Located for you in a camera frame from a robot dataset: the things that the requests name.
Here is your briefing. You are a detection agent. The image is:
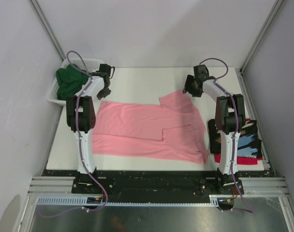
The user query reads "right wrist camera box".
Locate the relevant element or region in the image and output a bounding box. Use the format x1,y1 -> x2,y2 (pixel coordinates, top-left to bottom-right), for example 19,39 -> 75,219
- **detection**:
193,65 -> 209,79

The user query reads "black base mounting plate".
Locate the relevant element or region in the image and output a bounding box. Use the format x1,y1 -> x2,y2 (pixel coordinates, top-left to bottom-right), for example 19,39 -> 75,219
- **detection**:
71,171 -> 244,195

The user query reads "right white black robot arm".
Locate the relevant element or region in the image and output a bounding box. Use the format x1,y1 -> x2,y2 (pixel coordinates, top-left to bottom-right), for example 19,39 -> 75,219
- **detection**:
183,75 -> 246,175

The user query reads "green t-shirt in basket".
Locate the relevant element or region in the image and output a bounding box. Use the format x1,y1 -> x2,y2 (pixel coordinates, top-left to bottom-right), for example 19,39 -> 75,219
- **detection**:
56,65 -> 89,101

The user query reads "black printed folded t-shirt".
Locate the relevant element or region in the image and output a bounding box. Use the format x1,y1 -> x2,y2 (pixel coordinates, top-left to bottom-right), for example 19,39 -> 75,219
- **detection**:
208,118 -> 263,159

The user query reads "pink t-shirt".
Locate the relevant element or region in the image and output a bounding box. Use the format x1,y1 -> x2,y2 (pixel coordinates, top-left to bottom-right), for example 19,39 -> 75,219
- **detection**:
92,90 -> 208,164

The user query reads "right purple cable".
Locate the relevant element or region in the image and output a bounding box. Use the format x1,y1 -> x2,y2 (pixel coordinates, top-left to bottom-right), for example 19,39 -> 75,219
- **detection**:
199,58 -> 253,214

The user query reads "left aluminium frame post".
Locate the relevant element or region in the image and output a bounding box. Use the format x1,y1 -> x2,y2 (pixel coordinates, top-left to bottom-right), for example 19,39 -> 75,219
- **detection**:
28,0 -> 66,60

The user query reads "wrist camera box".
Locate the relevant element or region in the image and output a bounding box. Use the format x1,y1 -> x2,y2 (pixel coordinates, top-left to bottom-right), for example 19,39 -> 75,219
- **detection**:
97,63 -> 115,79
193,65 -> 209,79

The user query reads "aluminium frame post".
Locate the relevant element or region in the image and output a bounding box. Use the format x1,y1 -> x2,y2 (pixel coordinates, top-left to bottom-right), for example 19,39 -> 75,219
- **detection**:
239,0 -> 287,74
28,0 -> 66,60

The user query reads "white slotted cable duct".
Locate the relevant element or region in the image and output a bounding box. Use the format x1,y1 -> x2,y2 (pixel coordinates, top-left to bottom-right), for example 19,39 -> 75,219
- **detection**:
37,195 -> 233,207

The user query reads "right aluminium frame post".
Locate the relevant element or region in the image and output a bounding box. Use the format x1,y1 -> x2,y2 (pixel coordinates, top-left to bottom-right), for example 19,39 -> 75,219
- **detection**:
239,0 -> 287,74

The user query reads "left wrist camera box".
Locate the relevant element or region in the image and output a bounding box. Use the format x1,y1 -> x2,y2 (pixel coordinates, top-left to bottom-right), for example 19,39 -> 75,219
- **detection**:
97,63 -> 115,79

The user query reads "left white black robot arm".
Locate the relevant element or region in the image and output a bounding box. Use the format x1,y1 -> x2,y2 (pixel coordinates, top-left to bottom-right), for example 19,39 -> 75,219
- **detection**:
66,72 -> 109,174

